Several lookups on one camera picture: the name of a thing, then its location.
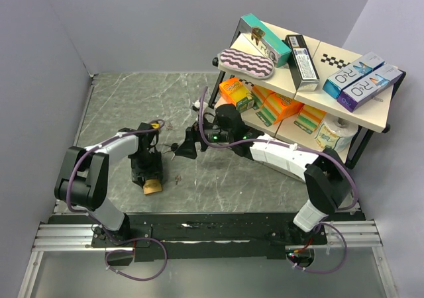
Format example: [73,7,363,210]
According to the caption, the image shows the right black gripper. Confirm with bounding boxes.
[175,113,233,159]

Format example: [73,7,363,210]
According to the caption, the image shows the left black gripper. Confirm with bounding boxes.
[131,150,163,187]

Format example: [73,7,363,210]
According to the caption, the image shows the black-headed keys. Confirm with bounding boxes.
[164,142,180,161]

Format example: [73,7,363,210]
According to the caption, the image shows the brass padlock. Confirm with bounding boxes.
[142,179,162,195]

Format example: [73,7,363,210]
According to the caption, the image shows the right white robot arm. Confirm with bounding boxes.
[176,101,356,244]

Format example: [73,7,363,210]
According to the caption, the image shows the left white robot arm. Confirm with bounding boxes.
[54,120,165,246]

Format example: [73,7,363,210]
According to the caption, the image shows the orange green box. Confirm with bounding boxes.
[219,77,254,113]

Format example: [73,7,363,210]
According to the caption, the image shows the striped sponge pack behind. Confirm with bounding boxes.
[251,85,274,108]

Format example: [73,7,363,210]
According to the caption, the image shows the striped sponge pack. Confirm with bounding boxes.
[293,105,327,134]
[251,85,274,108]

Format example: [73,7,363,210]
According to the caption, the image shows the orange sponge pack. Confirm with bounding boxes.
[256,93,303,126]

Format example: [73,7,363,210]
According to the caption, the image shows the pink wavy eye mask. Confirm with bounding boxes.
[217,48,274,79]

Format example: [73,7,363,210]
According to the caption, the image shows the black tiered shelf rack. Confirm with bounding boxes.
[207,15,407,179]

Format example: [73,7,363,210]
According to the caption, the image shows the teal box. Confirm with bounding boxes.
[238,14,292,68]

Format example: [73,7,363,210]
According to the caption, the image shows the black silver box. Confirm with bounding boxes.
[285,34,319,91]

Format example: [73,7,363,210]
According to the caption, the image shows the toilet paper roll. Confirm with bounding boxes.
[315,114,358,152]

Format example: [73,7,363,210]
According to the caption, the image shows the blue toothpaste box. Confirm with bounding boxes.
[323,52,385,99]

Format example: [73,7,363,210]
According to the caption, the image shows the purple toothpaste box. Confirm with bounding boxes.
[337,64,402,113]

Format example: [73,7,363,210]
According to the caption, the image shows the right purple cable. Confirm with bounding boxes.
[197,85,359,213]

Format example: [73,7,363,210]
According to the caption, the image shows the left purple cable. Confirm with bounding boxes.
[66,119,166,213]

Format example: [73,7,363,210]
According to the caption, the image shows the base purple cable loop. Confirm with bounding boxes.
[104,236,168,281]

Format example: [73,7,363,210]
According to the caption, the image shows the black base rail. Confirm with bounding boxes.
[91,211,365,262]

